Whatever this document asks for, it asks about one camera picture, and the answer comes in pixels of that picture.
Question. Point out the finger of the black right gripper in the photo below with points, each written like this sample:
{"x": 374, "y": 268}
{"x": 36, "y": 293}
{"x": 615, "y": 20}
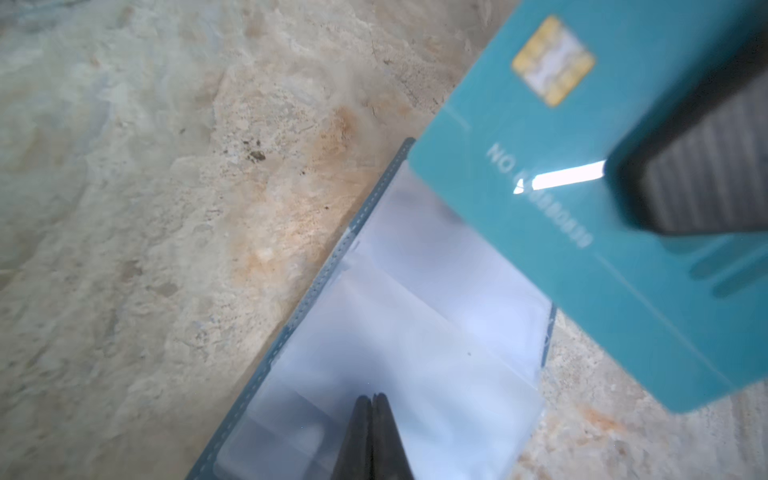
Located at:
{"x": 698, "y": 165}

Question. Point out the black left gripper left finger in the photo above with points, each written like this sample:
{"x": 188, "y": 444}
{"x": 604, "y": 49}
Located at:
{"x": 355, "y": 457}

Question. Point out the teal chip card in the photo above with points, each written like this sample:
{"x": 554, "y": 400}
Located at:
{"x": 521, "y": 151}

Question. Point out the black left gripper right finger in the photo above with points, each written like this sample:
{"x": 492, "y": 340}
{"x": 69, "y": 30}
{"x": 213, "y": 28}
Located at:
{"x": 389, "y": 459}

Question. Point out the blue-grey card holder wallet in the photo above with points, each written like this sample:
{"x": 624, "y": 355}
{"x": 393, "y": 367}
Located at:
{"x": 413, "y": 304}

